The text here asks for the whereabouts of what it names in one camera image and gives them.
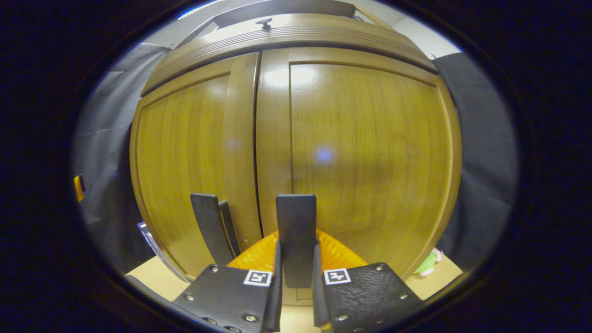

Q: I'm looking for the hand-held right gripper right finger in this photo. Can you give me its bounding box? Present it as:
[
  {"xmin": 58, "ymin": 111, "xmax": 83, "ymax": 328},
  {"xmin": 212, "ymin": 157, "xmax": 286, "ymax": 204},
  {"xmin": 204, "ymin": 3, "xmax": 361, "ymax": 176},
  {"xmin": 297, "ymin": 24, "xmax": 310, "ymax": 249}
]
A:
[{"xmin": 312, "ymin": 230, "xmax": 424, "ymax": 333}]

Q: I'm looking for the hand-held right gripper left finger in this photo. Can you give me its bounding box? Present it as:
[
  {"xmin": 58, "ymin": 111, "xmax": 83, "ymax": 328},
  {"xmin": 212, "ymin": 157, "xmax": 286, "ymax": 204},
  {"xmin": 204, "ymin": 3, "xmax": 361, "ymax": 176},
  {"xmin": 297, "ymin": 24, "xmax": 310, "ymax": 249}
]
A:
[{"xmin": 173, "ymin": 230, "xmax": 283, "ymax": 333}]

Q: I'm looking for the black door handle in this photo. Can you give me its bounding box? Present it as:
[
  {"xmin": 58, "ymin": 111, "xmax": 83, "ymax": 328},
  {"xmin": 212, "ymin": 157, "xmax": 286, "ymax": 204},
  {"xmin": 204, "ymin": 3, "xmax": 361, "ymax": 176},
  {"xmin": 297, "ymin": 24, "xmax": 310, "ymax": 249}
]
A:
[
  {"xmin": 276, "ymin": 194, "xmax": 318, "ymax": 289},
  {"xmin": 191, "ymin": 193, "xmax": 241, "ymax": 266}
]

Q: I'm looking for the wooden cabinet door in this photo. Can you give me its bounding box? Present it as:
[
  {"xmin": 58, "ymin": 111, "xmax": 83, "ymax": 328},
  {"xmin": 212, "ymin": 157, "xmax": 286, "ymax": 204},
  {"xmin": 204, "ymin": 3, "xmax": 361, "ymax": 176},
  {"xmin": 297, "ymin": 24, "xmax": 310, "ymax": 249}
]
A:
[
  {"xmin": 129, "ymin": 52, "xmax": 263, "ymax": 282},
  {"xmin": 255, "ymin": 46, "xmax": 463, "ymax": 306}
]

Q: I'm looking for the wooden double-door shoe cabinet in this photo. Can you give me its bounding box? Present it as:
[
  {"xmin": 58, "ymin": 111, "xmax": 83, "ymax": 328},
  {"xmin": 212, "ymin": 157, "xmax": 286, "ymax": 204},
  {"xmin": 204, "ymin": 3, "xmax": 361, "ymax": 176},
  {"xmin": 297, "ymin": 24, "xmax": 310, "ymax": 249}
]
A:
[{"xmin": 129, "ymin": 0, "xmax": 463, "ymax": 307}]

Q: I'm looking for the wooden cabinet drawer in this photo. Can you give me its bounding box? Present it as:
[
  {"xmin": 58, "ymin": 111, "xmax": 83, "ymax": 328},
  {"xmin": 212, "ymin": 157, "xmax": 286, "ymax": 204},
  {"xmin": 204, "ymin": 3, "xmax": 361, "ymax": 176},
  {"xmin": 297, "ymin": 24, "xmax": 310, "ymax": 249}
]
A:
[{"xmin": 173, "ymin": 13, "xmax": 407, "ymax": 49}]

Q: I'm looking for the blue spine book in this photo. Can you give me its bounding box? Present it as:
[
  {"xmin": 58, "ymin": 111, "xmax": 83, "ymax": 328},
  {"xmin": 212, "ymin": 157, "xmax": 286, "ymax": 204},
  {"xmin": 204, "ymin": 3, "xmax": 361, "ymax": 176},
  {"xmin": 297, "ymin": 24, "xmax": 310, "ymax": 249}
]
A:
[{"xmin": 136, "ymin": 221, "xmax": 179, "ymax": 278}]

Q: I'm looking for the pink and green plush toy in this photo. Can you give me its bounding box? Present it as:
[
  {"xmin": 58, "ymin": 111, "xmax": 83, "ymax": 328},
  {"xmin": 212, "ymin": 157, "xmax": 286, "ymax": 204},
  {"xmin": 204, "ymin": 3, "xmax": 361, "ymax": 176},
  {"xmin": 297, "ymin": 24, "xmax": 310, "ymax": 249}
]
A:
[{"xmin": 413, "ymin": 248, "xmax": 444, "ymax": 277}]

